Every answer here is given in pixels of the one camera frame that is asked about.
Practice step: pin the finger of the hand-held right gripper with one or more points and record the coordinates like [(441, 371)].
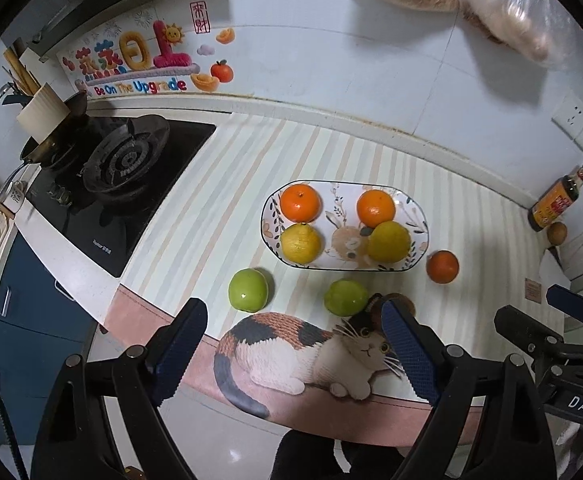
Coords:
[(526, 327), (569, 301)]

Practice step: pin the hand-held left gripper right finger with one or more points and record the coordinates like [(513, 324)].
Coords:
[(407, 347)]

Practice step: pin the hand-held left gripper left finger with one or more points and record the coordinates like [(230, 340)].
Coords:
[(175, 360)]

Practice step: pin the green apple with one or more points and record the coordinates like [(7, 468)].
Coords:
[(249, 289), (345, 297)]

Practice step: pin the orange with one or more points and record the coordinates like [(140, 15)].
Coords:
[(442, 266), (299, 203), (375, 208)]

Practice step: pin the oval patterned plate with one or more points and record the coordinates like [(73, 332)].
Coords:
[(344, 220)]

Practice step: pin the small brown card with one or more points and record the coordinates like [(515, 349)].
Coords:
[(533, 291)]

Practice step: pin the brown kiwi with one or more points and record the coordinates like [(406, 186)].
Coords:
[(408, 306), (557, 234)]

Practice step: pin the dark sauce bottle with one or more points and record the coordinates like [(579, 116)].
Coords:
[(554, 202)]

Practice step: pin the yellow lemon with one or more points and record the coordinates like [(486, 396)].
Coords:
[(389, 242), (300, 245)]

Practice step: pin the blue cabinet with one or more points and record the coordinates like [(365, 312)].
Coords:
[(26, 320)]

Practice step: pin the black gas stove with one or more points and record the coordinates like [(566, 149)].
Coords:
[(121, 210)]

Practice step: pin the striped cat print mat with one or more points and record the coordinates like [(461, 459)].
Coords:
[(221, 185)]

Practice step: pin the white mug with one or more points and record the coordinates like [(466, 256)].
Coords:
[(14, 199)]

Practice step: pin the dark wok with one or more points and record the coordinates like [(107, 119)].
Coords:
[(74, 110)]

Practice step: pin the cream ribbed cup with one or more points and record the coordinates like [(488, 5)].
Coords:
[(41, 112)]

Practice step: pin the clear plastic bag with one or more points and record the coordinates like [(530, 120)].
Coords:
[(496, 5)]

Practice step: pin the colourful wall sticker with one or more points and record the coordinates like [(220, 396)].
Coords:
[(141, 60)]

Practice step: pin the red seal wall sticker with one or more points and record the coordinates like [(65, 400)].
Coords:
[(201, 18)]

